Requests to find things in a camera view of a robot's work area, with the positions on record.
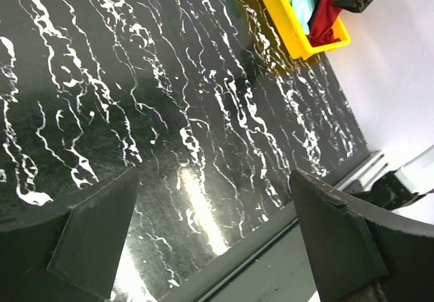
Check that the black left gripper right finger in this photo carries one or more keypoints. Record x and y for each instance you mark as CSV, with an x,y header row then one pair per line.
x,y
342,252

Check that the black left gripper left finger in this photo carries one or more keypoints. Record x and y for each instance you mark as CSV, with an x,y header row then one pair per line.
x,y
88,252

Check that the turquoise t shirt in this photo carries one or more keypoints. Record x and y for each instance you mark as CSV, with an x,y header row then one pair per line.
x,y
304,10

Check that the yellow plastic bin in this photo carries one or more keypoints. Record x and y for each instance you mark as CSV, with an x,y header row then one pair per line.
x,y
292,34

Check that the aluminium frame rail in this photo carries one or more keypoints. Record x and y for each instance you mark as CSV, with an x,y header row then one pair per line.
x,y
366,174

